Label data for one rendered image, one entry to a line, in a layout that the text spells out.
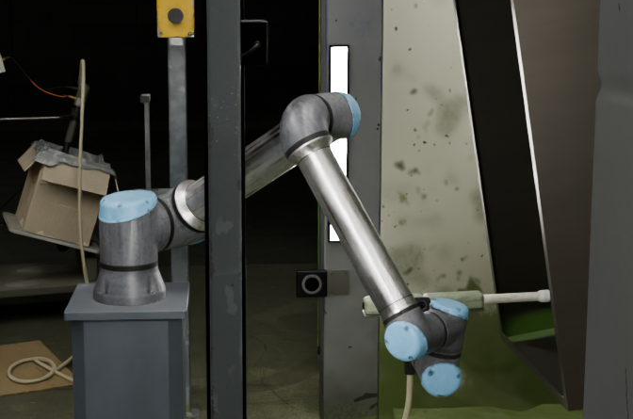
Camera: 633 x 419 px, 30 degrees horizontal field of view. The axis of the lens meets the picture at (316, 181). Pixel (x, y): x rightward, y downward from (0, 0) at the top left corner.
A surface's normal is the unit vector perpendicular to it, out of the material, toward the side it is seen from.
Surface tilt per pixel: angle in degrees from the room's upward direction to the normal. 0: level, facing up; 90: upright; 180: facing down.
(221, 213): 90
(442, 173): 90
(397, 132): 90
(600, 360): 90
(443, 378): 102
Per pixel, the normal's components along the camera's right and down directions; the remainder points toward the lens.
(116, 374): 0.08, 0.15
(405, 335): -0.56, 0.18
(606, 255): -1.00, 0.01
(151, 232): 0.79, 0.10
